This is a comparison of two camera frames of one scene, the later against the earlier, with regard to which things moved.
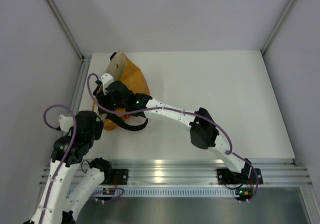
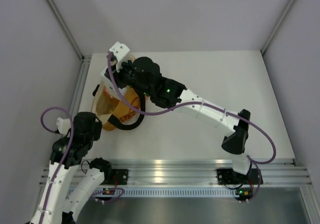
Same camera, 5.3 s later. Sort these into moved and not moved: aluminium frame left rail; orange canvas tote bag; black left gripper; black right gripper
Moved: black right gripper; orange canvas tote bag
Not moved: black left gripper; aluminium frame left rail
